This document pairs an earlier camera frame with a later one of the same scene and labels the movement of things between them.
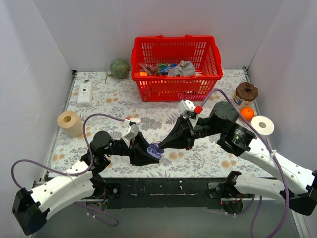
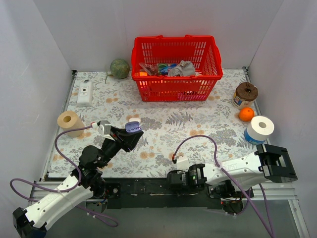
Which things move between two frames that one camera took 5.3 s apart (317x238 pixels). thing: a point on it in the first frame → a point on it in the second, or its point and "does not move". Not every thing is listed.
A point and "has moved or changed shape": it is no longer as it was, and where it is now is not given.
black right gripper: x=189 y=135 → x=172 y=178
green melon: x=119 y=68 does not move
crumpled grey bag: x=184 y=68 does not move
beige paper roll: x=71 y=123 does not move
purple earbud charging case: x=154 y=150 has moved or changed shape
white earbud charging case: x=136 y=120 does not move
